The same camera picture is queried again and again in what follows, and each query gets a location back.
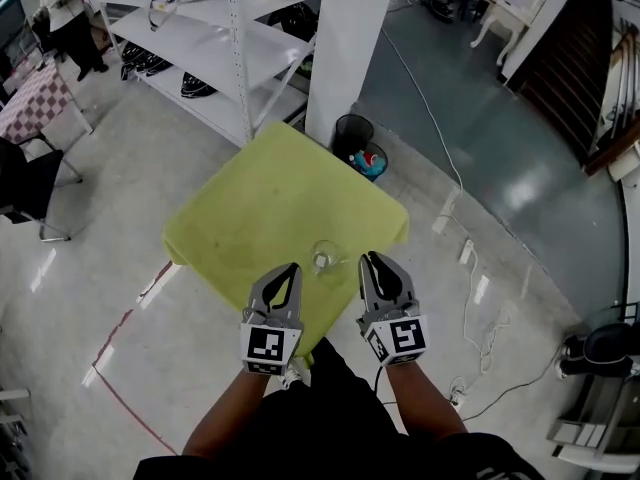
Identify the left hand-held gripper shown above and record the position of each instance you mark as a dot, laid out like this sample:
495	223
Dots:
265	345

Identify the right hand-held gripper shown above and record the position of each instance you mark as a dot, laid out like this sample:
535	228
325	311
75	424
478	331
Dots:
402	338

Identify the small clear glass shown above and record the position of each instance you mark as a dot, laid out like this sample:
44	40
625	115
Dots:
326	255

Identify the person's right forearm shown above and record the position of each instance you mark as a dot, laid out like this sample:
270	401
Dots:
425	403

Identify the person's left forearm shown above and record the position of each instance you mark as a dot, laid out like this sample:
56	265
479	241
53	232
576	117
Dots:
230	413

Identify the person's left white shoe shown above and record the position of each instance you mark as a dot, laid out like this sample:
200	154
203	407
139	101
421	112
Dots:
295	373

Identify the table with yellow-green cloth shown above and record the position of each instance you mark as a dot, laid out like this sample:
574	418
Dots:
275	213

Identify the waste bin with colourful rubbish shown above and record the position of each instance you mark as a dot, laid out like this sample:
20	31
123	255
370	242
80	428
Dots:
371	163

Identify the person's black clothing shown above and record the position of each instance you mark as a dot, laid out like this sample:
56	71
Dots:
330	428

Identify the black mesh waste bin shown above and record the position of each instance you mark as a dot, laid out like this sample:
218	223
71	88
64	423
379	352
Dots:
354	133

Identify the black striped helmet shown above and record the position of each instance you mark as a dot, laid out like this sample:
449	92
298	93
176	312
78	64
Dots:
199	84
144	59

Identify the black round device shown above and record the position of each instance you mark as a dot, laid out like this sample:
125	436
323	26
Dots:
607	350

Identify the white pillar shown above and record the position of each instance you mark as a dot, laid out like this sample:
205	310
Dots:
345	53

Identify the grey metal rack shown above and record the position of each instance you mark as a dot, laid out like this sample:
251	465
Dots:
595	418

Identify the white metal shelf rack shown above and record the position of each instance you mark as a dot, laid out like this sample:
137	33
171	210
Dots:
210	53

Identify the brown wooden plank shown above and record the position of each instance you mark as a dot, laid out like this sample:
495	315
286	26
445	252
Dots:
612	158

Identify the white box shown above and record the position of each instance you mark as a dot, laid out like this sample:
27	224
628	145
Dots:
625	168

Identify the black mesh office chair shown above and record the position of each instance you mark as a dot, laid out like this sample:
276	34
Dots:
25	183

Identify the black bag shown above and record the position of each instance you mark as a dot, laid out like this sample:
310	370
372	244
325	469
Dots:
295	20

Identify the dark wooden staircase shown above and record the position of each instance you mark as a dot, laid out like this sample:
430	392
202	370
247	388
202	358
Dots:
570	68

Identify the white carved-leg desk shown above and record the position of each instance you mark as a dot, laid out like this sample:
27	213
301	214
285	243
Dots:
505	13

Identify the checkered cloth table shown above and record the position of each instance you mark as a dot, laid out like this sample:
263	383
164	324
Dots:
35	103

